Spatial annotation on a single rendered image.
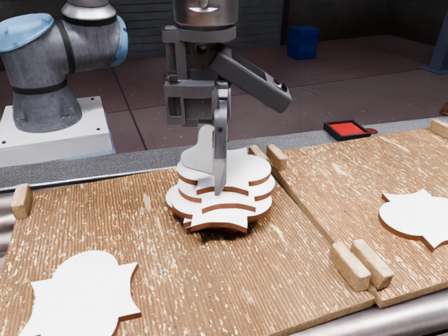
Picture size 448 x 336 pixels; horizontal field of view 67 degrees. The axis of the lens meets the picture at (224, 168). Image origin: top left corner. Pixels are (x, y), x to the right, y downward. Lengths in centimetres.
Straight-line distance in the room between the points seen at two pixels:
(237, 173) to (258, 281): 16
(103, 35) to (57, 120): 22
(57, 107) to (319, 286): 68
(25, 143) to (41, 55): 19
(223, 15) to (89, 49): 50
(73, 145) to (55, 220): 32
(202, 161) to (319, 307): 22
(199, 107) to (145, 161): 29
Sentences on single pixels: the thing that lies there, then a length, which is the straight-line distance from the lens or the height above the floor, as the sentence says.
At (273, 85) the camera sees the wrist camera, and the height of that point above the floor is 113.
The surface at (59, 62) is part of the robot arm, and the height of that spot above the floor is 107.
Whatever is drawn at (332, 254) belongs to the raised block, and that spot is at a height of 95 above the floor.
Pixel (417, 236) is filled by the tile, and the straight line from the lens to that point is 54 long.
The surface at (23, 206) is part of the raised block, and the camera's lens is 57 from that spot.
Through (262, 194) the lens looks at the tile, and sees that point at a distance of 47.
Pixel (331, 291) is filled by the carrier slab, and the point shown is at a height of 94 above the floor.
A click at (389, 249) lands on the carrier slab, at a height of 94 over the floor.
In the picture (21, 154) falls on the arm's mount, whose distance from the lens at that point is 86.
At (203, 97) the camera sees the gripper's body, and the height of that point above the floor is 112.
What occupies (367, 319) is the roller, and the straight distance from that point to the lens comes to 45.
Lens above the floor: 127
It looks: 32 degrees down
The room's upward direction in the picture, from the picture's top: straight up
